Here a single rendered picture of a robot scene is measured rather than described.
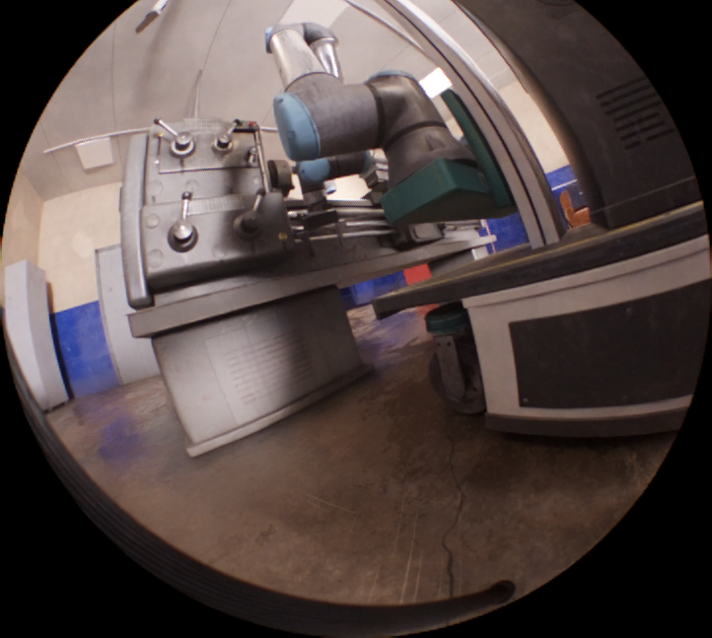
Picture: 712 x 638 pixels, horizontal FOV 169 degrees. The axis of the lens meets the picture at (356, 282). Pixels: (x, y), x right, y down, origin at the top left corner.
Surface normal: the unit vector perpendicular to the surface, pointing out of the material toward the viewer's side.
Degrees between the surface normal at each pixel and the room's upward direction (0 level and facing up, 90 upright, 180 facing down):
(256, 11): 180
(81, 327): 90
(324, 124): 138
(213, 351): 90
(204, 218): 90
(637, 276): 90
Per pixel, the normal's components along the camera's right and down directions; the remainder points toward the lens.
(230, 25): 0.30, 0.95
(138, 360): 0.61, -0.22
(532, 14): -0.78, 0.22
